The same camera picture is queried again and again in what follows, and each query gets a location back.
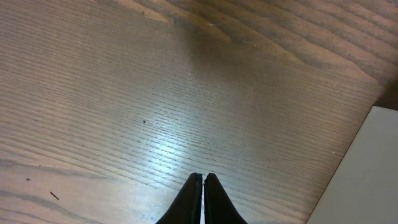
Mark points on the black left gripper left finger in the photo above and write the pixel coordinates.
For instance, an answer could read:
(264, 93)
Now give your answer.
(186, 207)

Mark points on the white cardboard box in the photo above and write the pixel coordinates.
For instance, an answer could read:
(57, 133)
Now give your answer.
(364, 187)

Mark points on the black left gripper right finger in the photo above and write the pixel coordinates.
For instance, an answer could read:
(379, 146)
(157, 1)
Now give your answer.
(219, 209)

